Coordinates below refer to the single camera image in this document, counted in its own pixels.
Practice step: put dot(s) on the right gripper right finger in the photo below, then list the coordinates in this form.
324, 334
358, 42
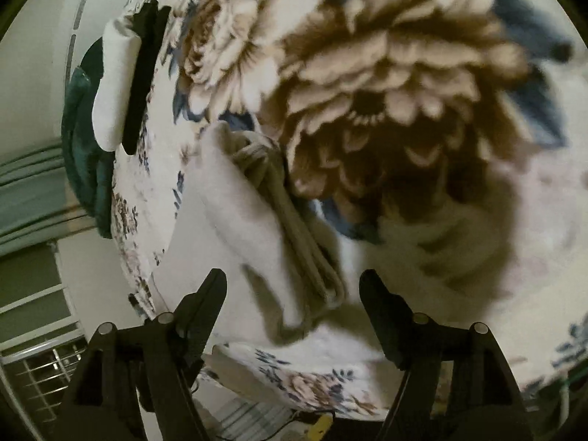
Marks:
456, 385

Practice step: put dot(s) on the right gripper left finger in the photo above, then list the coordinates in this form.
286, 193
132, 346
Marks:
151, 368

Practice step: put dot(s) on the beige long sleeve shirt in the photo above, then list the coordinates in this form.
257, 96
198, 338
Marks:
237, 216

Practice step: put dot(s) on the green curtain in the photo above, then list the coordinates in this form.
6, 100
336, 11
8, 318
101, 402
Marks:
37, 202

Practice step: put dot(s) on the dark green quilt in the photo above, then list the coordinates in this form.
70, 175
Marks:
89, 168

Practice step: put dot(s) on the floral bed sheet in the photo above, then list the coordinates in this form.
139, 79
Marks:
441, 143

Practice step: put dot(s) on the white folded garment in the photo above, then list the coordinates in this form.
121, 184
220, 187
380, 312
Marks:
121, 47

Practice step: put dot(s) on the black folded garment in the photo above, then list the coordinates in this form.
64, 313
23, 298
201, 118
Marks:
150, 24

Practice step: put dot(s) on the white headboard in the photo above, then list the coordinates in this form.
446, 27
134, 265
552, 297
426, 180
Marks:
81, 23

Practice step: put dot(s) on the window with white frame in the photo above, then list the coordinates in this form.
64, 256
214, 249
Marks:
41, 337

